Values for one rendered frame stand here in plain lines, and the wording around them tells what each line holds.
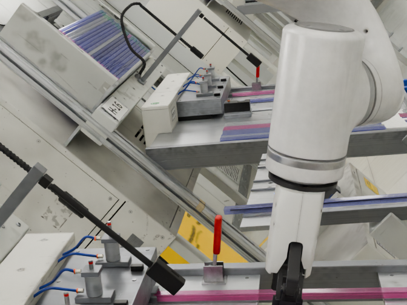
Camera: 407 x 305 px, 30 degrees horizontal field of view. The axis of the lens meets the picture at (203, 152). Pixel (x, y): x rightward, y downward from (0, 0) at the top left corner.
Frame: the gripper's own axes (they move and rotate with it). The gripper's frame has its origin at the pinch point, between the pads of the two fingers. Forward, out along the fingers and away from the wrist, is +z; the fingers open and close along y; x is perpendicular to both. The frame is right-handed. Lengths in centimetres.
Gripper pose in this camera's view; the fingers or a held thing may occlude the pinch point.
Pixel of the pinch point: (284, 302)
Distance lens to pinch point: 88.9
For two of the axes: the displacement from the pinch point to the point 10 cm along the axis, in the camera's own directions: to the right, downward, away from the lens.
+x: 9.9, 1.3, -0.8
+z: -1.0, 9.5, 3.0
